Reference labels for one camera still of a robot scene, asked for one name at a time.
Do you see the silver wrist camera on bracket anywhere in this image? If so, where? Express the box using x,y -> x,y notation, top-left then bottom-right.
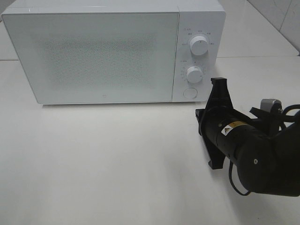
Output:
250,98 -> 283,118

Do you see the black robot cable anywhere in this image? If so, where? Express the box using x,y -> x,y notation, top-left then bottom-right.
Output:
228,104 -> 300,196

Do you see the white microwave door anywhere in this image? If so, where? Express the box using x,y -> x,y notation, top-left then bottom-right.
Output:
3,13 -> 179,105

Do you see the white microwave oven body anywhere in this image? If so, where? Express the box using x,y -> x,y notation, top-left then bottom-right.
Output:
1,0 -> 226,104

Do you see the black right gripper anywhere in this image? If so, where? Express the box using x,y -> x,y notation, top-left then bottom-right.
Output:
195,77 -> 233,169

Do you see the white round knob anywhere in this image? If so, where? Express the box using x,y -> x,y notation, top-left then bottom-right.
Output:
189,34 -> 209,56
186,66 -> 203,83

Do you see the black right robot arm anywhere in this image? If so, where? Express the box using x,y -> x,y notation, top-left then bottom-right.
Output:
195,78 -> 300,197

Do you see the white round door button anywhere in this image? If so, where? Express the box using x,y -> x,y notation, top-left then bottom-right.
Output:
183,88 -> 197,99

